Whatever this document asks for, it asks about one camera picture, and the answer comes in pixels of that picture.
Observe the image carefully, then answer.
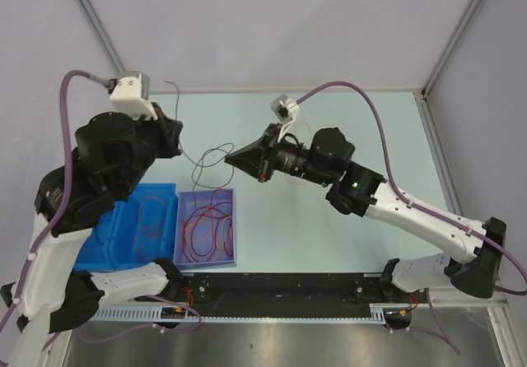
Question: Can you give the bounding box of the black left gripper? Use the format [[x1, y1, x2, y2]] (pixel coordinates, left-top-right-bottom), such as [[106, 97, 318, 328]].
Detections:
[[115, 101, 182, 196]]

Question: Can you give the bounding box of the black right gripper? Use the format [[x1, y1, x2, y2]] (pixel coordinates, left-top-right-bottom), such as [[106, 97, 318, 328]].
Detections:
[[224, 124, 332, 188]]

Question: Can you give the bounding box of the yellow thin cable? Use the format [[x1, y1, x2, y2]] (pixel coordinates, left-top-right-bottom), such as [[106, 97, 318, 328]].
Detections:
[[283, 120, 314, 187]]

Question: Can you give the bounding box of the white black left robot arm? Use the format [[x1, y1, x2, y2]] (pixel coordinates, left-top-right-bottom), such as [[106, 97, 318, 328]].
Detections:
[[1, 108, 183, 366]]

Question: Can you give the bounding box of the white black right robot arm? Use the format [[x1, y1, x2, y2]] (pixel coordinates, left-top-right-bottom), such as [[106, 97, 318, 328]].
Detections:
[[225, 124, 506, 302]]

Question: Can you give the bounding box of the purple plastic bin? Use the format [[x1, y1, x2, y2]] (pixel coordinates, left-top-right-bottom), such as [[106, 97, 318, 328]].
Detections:
[[173, 188, 237, 271]]

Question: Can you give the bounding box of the blue plastic bin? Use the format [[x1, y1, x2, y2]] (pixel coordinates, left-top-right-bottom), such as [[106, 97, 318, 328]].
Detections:
[[73, 183, 178, 272]]

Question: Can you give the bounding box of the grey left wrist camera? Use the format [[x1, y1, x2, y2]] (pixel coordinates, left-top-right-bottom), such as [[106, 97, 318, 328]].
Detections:
[[110, 71, 157, 120]]

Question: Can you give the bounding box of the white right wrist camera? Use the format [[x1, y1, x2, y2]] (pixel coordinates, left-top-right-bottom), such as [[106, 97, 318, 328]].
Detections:
[[270, 94, 300, 142]]

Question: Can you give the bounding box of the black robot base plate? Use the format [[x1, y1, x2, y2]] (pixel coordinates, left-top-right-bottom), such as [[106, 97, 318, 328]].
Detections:
[[134, 272, 429, 318]]

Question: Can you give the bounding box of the grey slotted cable duct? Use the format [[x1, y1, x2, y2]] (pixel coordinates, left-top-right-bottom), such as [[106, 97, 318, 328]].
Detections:
[[91, 303, 386, 325]]

